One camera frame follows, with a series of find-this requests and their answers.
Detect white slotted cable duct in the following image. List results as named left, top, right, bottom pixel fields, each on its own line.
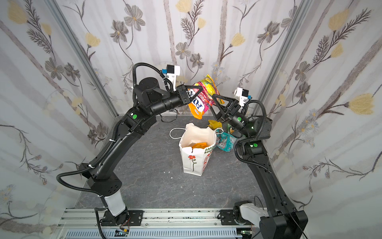
left=65, top=228, right=243, bottom=239

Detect yellow snack packet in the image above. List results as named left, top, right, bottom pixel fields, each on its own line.
left=209, top=119, right=222, bottom=130

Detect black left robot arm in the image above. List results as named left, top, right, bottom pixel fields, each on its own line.
left=79, top=77, right=203, bottom=226

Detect small green circuit board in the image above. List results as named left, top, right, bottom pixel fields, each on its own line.
left=114, top=229, right=129, bottom=237

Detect orange snack packet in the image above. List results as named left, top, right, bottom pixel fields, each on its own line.
left=192, top=142, right=209, bottom=149

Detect right corner aluminium post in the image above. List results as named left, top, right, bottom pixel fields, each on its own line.
left=258, top=0, right=313, bottom=105

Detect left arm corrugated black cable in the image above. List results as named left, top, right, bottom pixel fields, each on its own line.
left=56, top=62, right=174, bottom=239

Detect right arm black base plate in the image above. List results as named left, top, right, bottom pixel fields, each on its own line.
left=216, top=209, right=260, bottom=226

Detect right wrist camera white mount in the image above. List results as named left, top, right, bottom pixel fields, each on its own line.
left=234, top=87, right=252, bottom=108

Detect left corner aluminium post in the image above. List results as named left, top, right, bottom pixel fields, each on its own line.
left=44, top=0, right=119, bottom=117

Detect green snack packet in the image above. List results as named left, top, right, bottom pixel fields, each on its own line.
left=227, top=124, right=235, bottom=134

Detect white paper bag red flower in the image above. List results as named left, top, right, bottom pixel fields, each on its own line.
left=169, top=123, right=223, bottom=176

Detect teal white snack packet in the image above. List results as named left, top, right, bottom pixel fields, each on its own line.
left=216, top=132, right=237, bottom=152

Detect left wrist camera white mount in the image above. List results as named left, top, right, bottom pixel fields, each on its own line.
left=162, top=64, right=181, bottom=91

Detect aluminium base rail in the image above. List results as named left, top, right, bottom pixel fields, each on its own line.
left=53, top=204, right=268, bottom=239

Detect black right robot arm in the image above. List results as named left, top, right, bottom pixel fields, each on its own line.
left=212, top=94, right=308, bottom=239

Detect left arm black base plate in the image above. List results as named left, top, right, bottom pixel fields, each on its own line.
left=100, top=209, right=144, bottom=226

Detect orange pink candy packet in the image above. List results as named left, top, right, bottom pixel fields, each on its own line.
left=188, top=75, right=220, bottom=120

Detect corner aluminium post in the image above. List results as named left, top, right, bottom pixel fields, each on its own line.
left=44, top=0, right=119, bottom=117
left=258, top=0, right=313, bottom=105

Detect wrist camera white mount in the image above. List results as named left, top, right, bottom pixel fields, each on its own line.
left=162, top=64, right=181, bottom=91
left=234, top=87, right=252, bottom=108

